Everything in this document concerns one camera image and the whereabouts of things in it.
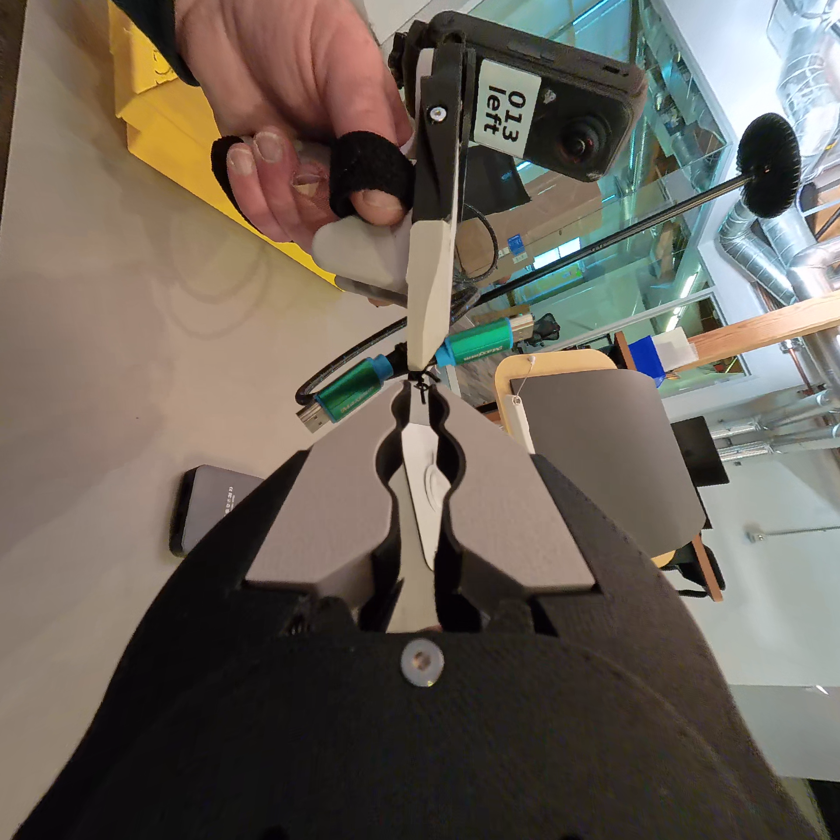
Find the black hdmi adapter box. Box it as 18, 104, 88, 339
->
167, 462, 270, 560

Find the wooden rimmed black panel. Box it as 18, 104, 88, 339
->
494, 347, 712, 572

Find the black braided hdmi cable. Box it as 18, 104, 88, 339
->
294, 204, 536, 437

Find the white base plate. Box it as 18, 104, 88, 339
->
397, 418, 455, 574

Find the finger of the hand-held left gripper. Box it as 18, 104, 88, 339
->
401, 214, 463, 378

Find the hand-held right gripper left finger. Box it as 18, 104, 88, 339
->
245, 388, 414, 602

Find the yellow plastic bin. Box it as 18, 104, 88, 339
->
109, 0, 345, 286

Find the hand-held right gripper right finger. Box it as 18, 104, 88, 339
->
431, 392, 594, 605

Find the black stand pole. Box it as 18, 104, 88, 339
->
470, 112, 804, 312

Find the person's left hand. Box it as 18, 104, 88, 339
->
175, 0, 417, 250

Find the person's left forearm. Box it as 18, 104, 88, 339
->
112, 0, 200, 86

